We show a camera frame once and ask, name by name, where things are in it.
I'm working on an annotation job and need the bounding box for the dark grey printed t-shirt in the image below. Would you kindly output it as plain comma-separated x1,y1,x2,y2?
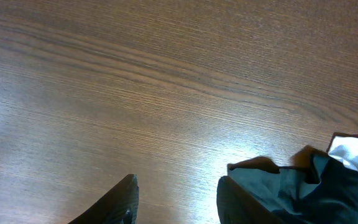
225,154,358,223

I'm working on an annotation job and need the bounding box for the white garment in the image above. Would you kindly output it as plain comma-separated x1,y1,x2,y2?
328,136,358,171

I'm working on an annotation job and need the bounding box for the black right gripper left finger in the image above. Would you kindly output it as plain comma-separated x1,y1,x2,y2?
69,174,139,224

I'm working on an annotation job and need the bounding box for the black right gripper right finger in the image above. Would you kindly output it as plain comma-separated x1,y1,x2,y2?
216,176,283,224

